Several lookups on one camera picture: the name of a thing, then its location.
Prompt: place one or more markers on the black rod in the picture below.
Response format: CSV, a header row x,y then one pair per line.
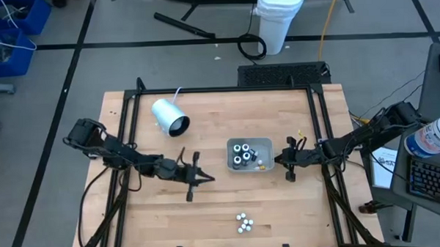
x,y
183,25

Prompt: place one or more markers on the large bottle with green tip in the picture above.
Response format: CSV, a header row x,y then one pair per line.
x,y
237,148

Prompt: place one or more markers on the brown and black clamp tool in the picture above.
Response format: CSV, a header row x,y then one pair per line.
x,y
373,207

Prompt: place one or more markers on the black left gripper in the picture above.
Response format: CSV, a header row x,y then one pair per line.
x,y
192,176

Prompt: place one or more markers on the white cylindrical spotlight lamp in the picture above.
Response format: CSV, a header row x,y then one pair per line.
x,y
166,114

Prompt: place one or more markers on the white trash bin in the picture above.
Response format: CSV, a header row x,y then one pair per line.
x,y
279,22

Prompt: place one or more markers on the grey plastic bin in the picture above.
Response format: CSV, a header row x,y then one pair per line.
x,y
266,145

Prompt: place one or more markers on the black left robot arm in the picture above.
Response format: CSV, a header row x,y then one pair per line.
x,y
133,159

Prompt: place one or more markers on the grey side table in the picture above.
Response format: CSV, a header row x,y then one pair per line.
x,y
437,90

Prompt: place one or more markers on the wipes canister with blue label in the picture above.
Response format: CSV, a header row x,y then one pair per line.
x,y
431,136

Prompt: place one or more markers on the dark grey desk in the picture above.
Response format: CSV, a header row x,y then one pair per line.
x,y
399,161

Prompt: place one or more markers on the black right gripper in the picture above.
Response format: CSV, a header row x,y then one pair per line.
x,y
305,156

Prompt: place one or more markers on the blue storage bin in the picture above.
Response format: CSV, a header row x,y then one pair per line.
x,y
36,16
16,64

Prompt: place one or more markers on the black keyboard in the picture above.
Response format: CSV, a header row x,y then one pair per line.
x,y
431,180

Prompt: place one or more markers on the black aluminium table frame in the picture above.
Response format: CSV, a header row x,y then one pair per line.
x,y
222,89

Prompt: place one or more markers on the large bottle with black tip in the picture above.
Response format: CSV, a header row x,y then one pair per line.
x,y
237,160

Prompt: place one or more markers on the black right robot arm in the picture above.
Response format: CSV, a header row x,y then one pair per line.
x,y
360,137

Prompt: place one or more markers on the white paper sheet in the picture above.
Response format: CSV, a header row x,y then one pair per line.
x,y
385,169

